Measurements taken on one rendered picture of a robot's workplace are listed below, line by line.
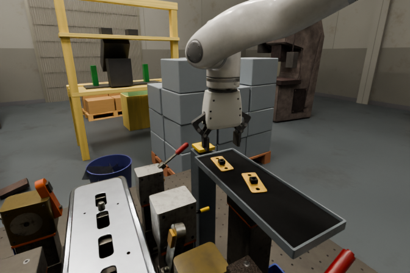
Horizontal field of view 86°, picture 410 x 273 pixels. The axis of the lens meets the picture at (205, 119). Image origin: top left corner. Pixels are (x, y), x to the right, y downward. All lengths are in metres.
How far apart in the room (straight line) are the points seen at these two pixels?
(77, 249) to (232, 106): 0.52
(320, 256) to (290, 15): 0.91
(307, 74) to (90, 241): 5.02
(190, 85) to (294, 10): 1.72
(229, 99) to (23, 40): 7.97
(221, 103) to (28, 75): 7.96
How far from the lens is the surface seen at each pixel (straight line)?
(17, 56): 8.35
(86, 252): 0.68
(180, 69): 2.05
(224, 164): 0.63
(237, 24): 0.44
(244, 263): 0.48
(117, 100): 5.60
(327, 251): 1.14
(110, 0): 3.43
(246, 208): 0.49
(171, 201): 0.59
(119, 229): 0.71
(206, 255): 0.51
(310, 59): 5.32
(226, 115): 0.56
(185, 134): 2.20
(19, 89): 8.43
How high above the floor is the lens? 1.46
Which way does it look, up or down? 17 degrees down
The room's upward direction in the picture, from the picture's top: straight up
